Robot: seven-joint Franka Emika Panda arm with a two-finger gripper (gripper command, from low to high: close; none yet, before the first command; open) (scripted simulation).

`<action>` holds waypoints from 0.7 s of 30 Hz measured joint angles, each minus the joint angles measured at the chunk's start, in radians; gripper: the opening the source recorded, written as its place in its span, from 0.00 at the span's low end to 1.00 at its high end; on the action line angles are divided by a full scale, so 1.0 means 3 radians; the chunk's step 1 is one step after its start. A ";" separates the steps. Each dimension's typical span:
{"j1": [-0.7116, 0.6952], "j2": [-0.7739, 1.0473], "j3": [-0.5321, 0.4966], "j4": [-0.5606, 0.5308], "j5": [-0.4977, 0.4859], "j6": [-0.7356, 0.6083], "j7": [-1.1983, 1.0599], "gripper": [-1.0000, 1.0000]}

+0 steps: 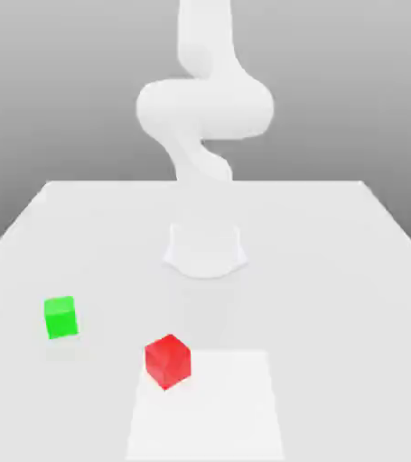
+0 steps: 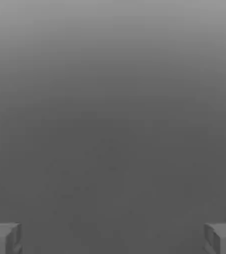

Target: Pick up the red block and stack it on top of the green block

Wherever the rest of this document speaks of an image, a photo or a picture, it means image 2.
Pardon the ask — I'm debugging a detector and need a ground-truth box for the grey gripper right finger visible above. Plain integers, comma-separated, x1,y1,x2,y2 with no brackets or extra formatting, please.
203,222,226,254

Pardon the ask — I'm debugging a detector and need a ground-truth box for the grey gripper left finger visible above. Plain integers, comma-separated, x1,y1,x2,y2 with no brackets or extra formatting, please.
0,222,23,254

